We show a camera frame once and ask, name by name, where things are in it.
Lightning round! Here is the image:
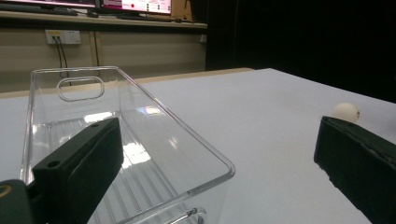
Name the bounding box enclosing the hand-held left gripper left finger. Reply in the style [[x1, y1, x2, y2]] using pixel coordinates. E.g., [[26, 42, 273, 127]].
[[32, 117, 125, 224]]

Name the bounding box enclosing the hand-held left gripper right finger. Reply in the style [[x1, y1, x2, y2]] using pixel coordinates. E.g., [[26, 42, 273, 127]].
[[313, 115, 396, 224]]

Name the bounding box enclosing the white ping pong ball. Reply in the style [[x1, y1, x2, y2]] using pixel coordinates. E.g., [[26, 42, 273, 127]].
[[331, 102, 361, 124]]

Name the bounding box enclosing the clear plastic storage bin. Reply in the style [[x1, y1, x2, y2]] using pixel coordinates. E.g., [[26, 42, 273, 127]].
[[20, 65, 236, 224]]

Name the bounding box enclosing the white table sheet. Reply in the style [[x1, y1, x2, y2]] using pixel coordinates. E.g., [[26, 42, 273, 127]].
[[0, 67, 396, 224]]

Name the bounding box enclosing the black curtain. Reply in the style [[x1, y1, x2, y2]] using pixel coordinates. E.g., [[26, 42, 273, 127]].
[[205, 0, 396, 104]]

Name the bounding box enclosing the wooden table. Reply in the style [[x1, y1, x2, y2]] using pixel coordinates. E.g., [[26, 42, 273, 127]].
[[0, 67, 255, 100]]

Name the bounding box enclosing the long beige desk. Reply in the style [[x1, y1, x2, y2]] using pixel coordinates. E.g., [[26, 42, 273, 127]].
[[0, 9, 208, 31]]

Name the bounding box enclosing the black keyboard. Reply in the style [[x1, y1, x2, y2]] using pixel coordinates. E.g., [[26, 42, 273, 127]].
[[0, 3, 79, 17]]

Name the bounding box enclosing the computer monitor with pink screen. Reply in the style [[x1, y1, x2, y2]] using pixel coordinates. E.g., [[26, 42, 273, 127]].
[[102, 0, 173, 15]]

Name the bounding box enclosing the brown cardboard box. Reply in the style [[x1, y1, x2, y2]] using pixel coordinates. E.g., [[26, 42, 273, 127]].
[[170, 0, 192, 21]]

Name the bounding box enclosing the black socket cable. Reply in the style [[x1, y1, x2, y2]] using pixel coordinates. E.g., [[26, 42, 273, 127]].
[[53, 35, 65, 78], [58, 35, 73, 87]]

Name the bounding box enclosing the white wall socket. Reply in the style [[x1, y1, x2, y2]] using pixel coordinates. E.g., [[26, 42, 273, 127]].
[[45, 29, 82, 45]]

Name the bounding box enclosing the computer monitor with dark frame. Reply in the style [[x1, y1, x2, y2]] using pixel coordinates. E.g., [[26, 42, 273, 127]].
[[0, 0, 97, 9]]

